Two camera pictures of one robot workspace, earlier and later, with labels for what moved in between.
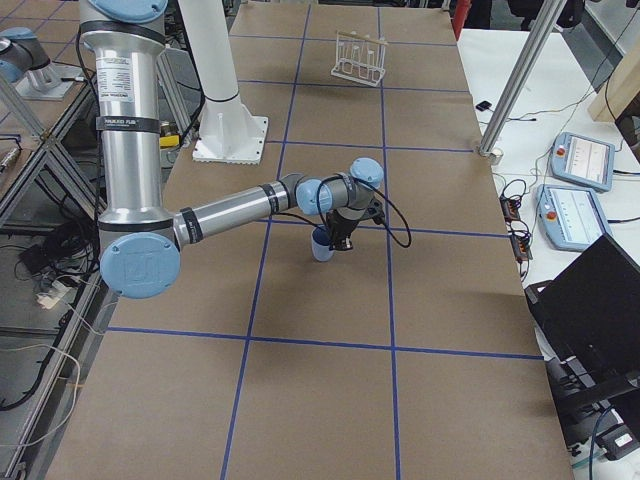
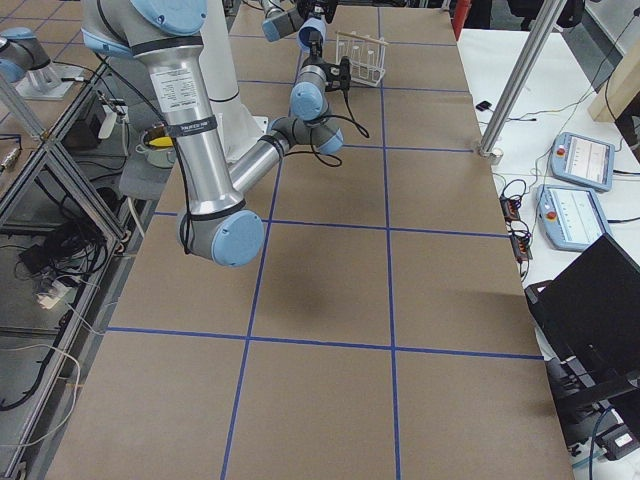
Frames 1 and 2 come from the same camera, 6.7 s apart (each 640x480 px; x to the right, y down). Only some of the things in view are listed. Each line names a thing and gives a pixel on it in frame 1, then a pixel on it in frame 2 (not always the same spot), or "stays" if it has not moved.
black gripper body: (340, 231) → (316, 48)
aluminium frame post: (536, 40) stays
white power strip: (50, 298) stays
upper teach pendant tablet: (584, 161) stays
